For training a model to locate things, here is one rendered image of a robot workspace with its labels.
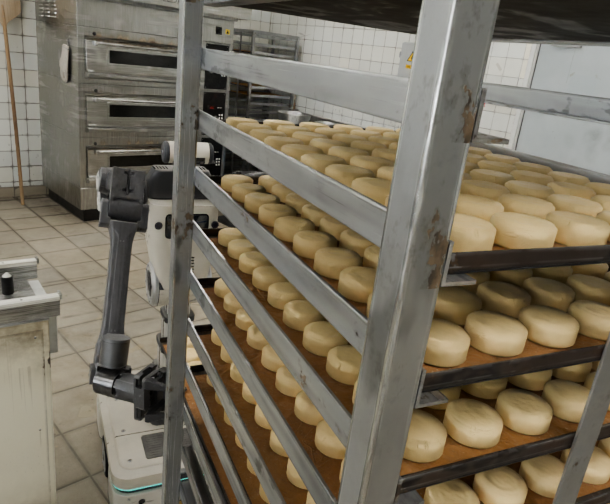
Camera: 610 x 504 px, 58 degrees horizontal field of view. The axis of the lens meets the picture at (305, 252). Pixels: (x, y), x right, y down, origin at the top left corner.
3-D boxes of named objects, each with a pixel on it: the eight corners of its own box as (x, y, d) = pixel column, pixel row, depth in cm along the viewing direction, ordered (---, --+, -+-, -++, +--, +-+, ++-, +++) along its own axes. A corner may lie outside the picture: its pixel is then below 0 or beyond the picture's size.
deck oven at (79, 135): (87, 231, 473) (83, -28, 406) (39, 196, 554) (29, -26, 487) (236, 213, 577) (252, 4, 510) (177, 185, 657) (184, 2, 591)
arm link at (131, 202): (154, 168, 132) (110, 160, 128) (146, 224, 132) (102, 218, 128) (134, 172, 173) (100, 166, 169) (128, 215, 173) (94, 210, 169)
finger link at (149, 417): (176, 400, 108) (135, 389, 111) (176, 432, 110) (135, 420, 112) (194, 384, 114) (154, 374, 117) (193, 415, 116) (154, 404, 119)
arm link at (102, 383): (104, 388, 121) (86, 395, 115) (108, 357, 120) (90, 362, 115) (131, 396, 119) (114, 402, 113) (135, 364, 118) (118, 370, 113)
